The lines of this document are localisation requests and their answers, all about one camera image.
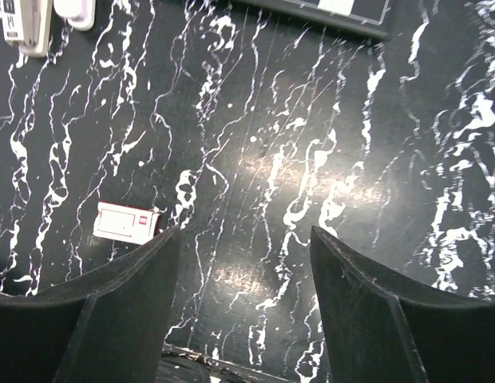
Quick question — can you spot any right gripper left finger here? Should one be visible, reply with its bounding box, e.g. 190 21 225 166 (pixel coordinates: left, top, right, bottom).
0 228 180 382

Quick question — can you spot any grey metal stapler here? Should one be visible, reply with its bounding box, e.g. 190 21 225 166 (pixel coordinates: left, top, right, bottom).
0 0 53 57

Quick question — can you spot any red white staple box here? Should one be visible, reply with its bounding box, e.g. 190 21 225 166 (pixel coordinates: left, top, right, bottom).
93 202 161 245

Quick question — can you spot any black white chessboard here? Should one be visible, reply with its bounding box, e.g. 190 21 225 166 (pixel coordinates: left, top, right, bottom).
243 0 398 40

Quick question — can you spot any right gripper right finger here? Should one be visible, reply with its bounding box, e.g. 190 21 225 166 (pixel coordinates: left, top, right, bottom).
310 227 495 382

